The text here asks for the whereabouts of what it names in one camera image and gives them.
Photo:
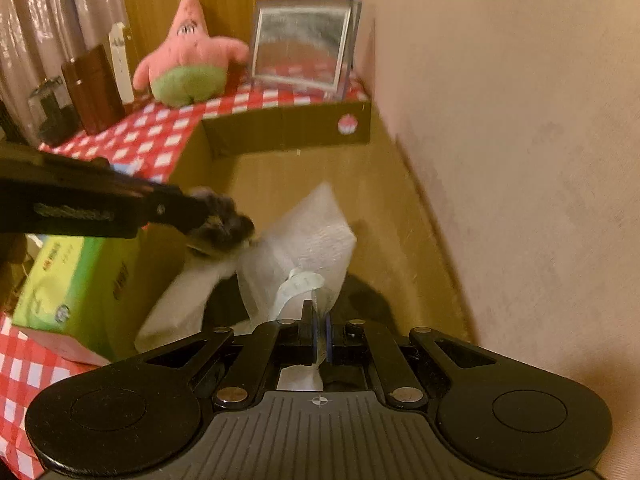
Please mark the beige patterned curtain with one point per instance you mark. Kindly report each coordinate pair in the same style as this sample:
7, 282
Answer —
50, 10

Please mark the white cloth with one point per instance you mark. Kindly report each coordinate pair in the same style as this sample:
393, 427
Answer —
180, 305

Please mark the glass grinder with dark base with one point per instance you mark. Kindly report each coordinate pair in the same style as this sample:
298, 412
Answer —
55, 115

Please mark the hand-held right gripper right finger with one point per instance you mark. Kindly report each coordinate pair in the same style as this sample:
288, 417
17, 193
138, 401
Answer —
327, 332

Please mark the pink starfish plush toy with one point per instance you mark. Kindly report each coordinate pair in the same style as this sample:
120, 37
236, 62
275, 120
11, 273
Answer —
190, 60

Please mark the green tissue box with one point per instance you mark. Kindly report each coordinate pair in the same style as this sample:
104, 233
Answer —
75, 290

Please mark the red checkered tablecloth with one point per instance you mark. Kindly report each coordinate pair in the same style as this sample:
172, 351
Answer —
150, 135

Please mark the brown cardboard box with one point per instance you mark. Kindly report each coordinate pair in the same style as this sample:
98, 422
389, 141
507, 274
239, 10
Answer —
300, 165

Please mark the dark fuzzy cloth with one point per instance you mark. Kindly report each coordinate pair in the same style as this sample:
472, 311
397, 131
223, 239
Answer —
225, 225

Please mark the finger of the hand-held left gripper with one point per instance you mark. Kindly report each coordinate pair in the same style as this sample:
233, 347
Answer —
172, 207

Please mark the white face mask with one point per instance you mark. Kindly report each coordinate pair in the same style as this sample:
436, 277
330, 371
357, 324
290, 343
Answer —
310, 240

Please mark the clear picture frame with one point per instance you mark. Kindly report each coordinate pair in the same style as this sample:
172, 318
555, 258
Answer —
300, 45

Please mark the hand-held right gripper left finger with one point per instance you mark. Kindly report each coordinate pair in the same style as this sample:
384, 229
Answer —
311, 322

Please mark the brown cylindrical canister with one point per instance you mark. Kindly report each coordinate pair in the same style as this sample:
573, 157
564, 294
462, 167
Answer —
95, 90

